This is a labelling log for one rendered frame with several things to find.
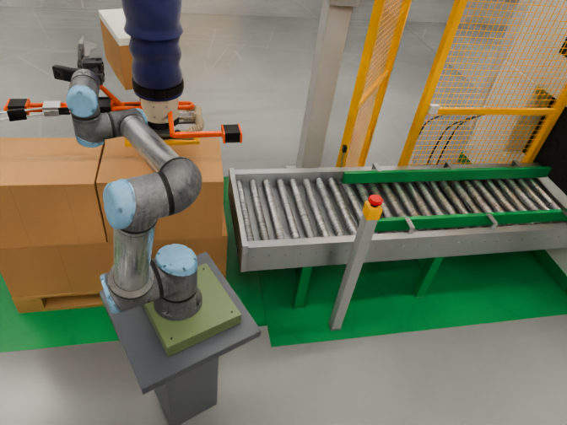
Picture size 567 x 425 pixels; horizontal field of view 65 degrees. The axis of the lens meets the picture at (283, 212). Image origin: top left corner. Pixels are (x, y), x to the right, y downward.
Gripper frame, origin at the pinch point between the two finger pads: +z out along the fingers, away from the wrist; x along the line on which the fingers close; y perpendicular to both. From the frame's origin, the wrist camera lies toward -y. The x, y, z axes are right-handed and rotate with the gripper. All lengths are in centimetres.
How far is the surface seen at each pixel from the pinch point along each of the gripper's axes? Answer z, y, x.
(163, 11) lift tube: 11.4, 29.7, 13.5
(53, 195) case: 5, -26, -70
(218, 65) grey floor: 347, 95, -158
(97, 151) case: 31, -7, -63
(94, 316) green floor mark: -2, -20, -157
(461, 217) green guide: -8, 198, -94
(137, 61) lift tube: 15.9, 18.1, -8.6
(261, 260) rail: -14, 74, -108
